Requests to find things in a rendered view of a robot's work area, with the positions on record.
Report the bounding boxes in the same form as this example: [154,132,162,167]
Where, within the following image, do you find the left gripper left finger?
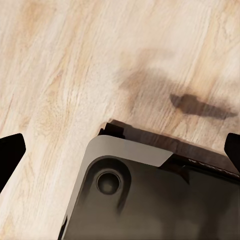
[0,133,26,194]

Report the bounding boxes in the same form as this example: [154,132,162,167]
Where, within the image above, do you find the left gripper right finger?
[224,132,240,173]

